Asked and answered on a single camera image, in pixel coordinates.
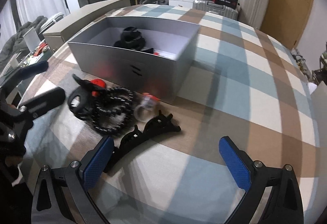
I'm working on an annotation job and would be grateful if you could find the black bow hair clip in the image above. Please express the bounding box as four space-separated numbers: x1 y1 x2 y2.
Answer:
104 109 181 173

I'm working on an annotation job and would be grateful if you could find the clear ring with red base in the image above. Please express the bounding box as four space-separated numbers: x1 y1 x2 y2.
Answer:
133 92 161 123

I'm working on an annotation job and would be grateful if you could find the grey cardboard box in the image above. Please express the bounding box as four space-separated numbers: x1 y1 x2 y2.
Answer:
68 16 200 104

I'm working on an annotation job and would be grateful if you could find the black plastic hair claw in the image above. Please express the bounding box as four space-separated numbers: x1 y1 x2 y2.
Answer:
114 27 154 54

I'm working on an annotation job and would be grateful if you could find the wooden door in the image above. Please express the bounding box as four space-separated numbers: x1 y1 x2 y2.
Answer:
261 0 313 49

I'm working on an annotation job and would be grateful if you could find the silver aluminium suitcase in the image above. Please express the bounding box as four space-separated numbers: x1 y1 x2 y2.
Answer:
193 0 238 20

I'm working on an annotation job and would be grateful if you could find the black bead bracelet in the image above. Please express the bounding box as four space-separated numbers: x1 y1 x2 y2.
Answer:
89 86 136 137

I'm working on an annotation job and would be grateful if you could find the grey bed footboard bench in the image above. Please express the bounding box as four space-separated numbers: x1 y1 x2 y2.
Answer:
43 0 131 51

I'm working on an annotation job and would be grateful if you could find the grey clothes pile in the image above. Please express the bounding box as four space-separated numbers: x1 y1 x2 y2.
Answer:
0 16 48 72

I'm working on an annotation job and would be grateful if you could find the person's left hand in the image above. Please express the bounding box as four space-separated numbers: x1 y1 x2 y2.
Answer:
4 157 23 167

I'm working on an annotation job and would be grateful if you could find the checkered bed sheet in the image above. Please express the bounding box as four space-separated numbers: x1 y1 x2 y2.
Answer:
20 3 320 224

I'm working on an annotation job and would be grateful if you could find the red China round badge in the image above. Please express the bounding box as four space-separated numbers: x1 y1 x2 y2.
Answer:
90 79 106 97

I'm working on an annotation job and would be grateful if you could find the white upright suitcase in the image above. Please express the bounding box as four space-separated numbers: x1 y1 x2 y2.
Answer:
238 0 269 29

